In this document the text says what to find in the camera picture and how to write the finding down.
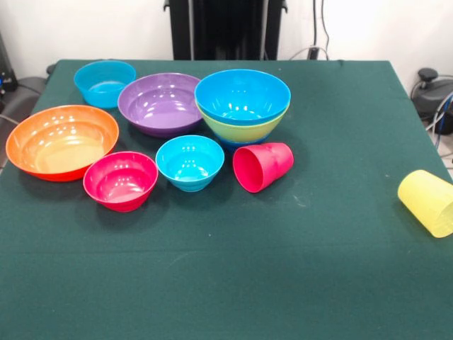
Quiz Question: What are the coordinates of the green bowl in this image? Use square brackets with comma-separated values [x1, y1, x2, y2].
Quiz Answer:
[195, 100, 292, 144]

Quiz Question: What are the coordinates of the large blue bowl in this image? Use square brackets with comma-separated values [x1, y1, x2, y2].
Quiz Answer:
[193, 69, 292, 126]

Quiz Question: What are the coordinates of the yellow cup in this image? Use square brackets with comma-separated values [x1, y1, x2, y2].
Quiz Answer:
[396, 169, 453, 239]

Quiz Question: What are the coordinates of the small dark blue bowl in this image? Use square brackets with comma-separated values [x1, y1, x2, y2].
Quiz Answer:
[219, 131, 274, 149]

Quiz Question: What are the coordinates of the pink cup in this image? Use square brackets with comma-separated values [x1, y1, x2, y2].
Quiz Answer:
[232, 142, 295, 194]

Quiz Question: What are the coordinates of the small cyan bowl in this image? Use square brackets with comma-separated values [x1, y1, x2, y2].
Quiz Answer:
[154, 134, 226, 193]

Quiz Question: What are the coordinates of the purple bowl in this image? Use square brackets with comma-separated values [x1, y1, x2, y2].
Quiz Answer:
[117, 72, 204, 139]

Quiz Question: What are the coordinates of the dark green table cloth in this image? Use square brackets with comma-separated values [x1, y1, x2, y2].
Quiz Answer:
[0, 59, 453, 340]

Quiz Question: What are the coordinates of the pink bowl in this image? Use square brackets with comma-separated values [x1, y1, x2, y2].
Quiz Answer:
[82, 151, 160, 214]

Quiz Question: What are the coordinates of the translucent blue bowl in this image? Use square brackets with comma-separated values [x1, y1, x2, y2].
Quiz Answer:
[73, 59, 137, 109]

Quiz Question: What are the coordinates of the orange bowl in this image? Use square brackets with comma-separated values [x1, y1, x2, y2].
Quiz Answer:
[5, 104, 120, 183]

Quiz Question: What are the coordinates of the grey round floor base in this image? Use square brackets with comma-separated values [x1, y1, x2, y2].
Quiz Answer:
[410, 68, 453, 123]
[0, 76, 47, 121]

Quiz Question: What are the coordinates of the dark equipment unit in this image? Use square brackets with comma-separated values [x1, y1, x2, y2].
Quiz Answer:
[0, 33, 18, 103]

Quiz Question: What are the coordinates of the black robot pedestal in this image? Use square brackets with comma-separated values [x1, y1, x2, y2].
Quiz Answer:
[163, 0, 288, 62]

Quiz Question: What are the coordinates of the black hanging cable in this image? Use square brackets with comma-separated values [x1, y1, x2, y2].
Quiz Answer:
[319, 0, 331, 60]
[306, 0, 320, 61]

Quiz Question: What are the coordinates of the tangle of floor cables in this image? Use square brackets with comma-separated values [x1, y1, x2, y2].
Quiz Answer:
[424, 90, 453, 159]

